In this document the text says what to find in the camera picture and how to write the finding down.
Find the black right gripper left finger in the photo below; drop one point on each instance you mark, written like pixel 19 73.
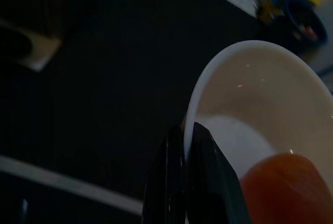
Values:
pixel 166 182

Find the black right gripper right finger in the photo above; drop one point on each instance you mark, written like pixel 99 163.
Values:
pixel 213 187

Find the orange fruit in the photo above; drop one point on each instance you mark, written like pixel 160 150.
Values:
pixel 286 195

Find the white bowl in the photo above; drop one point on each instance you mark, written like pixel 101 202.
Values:
pixel 260 91

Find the blue bucket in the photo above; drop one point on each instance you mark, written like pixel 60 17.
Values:
pixel 321 31

